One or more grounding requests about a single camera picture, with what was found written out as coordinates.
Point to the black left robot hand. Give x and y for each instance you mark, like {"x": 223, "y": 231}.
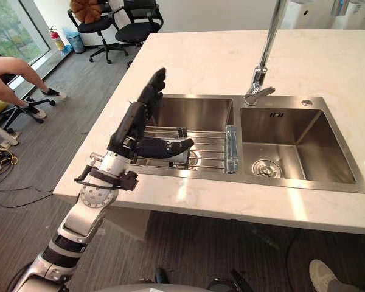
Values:
{"x": 146, "y": 121}

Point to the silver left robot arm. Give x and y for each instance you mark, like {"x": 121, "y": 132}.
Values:
{"x": 88, "y": 210}

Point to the stainless steel cup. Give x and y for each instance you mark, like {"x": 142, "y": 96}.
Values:
{"x": 180, "y": 153}

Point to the stainless steel double sink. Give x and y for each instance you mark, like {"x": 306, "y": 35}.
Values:
{"x": 261, "y": 143}

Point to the chrome sink faucet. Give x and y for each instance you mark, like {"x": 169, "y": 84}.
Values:
{"x": 266, "y": 54}

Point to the black mesh office chair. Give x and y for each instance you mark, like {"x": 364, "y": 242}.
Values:
{"x": 130, "y": 27}

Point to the black office chair with cushion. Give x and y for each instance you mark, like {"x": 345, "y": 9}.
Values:
{"x": 98, "y": 33}

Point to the white marble counter island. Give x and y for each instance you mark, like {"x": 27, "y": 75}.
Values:
{"x": 249, "y": 121}

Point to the blue-lined waste bin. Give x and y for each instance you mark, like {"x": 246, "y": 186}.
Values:
{"x": 76, "y": 41}

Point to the red fire extinguisher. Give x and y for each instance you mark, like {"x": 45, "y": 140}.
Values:
{"x": 57, "y": 39}

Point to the black rolling chair base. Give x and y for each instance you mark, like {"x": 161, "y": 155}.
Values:
{"x": 21, "y": 115}

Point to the brown flower-shaped cushion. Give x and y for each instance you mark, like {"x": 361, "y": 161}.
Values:
{"x": 86, "y": 10}

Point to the seated person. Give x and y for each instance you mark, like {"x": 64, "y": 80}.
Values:
{"x": 15, "y": 82}

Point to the person's white shoe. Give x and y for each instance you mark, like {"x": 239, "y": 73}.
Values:
{"x": 321, "y": 273}

